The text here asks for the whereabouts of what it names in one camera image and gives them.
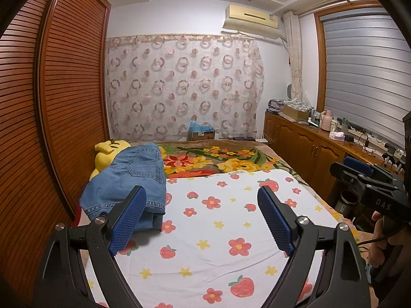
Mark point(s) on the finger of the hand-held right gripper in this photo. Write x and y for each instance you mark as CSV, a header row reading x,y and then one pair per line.
x,y
346,175
358,165

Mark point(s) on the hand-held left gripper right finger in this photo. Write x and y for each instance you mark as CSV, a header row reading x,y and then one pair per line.
x,y
276,221

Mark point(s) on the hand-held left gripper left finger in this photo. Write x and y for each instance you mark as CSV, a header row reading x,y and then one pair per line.
x,y
126,221

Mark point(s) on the blue denim pants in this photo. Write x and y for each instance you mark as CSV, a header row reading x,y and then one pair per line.
x,y
128,173

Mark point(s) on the person's right hand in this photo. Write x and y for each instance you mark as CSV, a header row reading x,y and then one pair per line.
x,y
377,250

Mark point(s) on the grey trash bin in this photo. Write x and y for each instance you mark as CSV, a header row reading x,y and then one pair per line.
x,y
346,202

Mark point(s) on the white power strip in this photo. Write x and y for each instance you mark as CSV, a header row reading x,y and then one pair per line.
x,y
366,133

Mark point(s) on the pink tissue box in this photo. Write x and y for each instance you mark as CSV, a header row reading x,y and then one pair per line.
x,y
337,136

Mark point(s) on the green bottle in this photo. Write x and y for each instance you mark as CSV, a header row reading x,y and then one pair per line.
x,y
344,125

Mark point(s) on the wooden sideboard cabinet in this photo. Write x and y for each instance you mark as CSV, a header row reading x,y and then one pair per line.
x,y
305,147

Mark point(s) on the pink thermos jug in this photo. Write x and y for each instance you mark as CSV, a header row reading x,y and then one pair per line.
x,y
326,121

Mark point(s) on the white strawberry print sheet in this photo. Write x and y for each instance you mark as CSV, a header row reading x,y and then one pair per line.
x,y
208,237

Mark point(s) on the yellow plush toy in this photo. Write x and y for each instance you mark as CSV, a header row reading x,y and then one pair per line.
x,y
107,152

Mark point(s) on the open cardboard box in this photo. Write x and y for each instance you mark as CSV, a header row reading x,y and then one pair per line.
x,y
297,112

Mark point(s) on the small white box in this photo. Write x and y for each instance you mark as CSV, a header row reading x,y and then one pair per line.
x,y
261,140

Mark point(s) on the black flat device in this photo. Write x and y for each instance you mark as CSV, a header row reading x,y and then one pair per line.
x,y
244,138

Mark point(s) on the floral blanket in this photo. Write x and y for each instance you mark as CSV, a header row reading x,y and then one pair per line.
x,y
205,157

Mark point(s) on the pile of patterned pouches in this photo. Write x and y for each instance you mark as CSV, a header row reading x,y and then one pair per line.
x,y
276,106

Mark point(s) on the small white fan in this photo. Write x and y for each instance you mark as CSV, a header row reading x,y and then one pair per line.
x,y
291,92

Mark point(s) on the small cardboard box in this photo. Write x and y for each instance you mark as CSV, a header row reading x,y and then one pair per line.
x,y
202,135

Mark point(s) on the blue plastic bag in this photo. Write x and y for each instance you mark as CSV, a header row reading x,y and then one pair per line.
x,y
199,126

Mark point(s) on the cream tied curtain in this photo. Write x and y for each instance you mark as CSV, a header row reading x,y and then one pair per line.
x,y
295,54

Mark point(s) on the circle patterned sheer curtain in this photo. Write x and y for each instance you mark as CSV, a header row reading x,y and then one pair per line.
x,y
186,86

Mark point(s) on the wooden louvered wardrobe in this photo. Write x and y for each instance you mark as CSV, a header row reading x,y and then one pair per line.
x,y
64,86

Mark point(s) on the white air conditioner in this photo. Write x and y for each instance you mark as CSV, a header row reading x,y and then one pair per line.
x,y
250,19

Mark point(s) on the wooden window frame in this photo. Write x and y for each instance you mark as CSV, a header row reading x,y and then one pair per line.
x,y
319,70

